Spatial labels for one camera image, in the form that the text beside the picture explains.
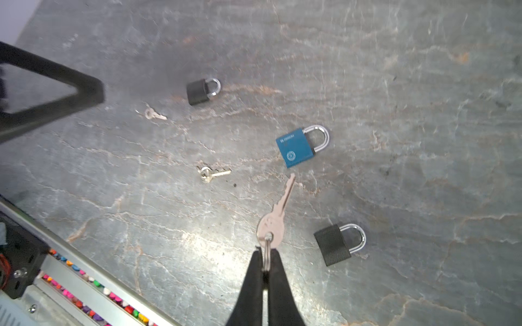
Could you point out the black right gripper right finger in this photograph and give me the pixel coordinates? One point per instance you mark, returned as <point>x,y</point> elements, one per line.
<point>282,309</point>

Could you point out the small silver key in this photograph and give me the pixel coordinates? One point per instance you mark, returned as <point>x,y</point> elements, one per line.
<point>151,114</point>

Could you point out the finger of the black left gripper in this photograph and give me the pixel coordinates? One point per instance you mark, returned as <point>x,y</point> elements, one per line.
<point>89,93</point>

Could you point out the large silver key with ring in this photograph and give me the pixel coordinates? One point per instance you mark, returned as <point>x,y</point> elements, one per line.
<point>271,228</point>

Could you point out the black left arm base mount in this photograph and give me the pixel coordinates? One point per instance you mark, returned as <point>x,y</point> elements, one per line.
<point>22,255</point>

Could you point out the small black padlock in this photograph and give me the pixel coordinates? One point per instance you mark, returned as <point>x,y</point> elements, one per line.
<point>202,91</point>

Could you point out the blue padlock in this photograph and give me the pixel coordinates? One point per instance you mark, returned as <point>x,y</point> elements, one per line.
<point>295,148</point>

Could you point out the aluminium front mounting rail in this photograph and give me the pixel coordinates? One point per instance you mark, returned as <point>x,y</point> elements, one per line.
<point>70,289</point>

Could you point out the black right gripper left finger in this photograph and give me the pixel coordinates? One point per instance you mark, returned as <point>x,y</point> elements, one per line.
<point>248,308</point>

